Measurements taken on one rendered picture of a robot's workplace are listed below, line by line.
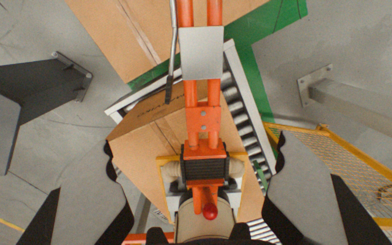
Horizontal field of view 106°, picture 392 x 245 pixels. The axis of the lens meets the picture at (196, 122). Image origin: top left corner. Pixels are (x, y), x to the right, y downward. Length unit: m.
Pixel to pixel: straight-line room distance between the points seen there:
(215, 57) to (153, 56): 0.59
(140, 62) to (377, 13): 1.76
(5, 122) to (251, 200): 1.07
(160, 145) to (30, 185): 2.49
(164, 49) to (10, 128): 0.75
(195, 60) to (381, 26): 1.84
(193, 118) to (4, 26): 1.78
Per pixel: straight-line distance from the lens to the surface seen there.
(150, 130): 0.46
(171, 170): 0.43
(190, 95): 0.25
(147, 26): 0.81
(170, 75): 0.25
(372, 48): 2.00
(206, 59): 0.24
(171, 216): 0.70
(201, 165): 0.32
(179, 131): 0.44
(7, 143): 1.10
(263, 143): 1.00
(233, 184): 0.53
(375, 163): 1.71
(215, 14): 0.25
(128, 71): 0.85
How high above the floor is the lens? 1.33
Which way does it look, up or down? 62 degrees down
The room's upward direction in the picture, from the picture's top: 177 degrees clockwise
